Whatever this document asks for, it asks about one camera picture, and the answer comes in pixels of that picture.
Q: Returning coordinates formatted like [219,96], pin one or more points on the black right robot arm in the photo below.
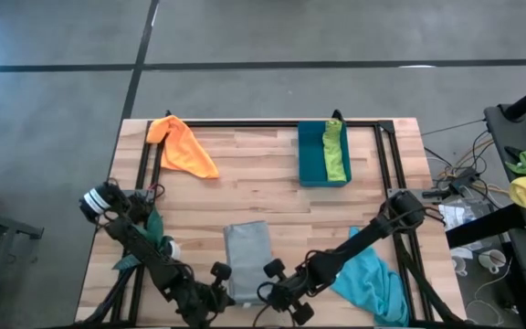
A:
[359,240]

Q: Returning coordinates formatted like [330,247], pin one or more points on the orange microfiber towel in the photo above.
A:
[181,151]

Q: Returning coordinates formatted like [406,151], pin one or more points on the grey microfiber towel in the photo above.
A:
[247,260]

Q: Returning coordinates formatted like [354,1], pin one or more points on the white mug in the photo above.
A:
[491,260]
[460,265]

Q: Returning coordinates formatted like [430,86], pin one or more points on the dark metal stand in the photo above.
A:
[7,221]

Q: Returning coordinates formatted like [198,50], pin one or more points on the black power supply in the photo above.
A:
[466,176]

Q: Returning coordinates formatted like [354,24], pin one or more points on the artificial green plant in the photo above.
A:
[153,228]

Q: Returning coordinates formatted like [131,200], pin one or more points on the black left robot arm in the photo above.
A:
[144,251]

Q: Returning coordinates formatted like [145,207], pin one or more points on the white plastic bag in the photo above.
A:
[457,215]

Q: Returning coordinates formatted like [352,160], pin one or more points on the teal plastic basket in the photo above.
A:
[311,155]

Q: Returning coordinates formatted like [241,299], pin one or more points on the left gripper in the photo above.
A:
[201,299]

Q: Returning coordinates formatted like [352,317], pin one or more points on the turquoise microfiber towel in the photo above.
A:
[372,283]

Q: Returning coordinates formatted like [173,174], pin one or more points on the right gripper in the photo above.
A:
[290,290]

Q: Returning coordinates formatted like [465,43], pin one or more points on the dark grey cart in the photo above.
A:
[509,132]

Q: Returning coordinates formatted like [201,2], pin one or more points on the green microfiber towel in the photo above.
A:
[334,151]

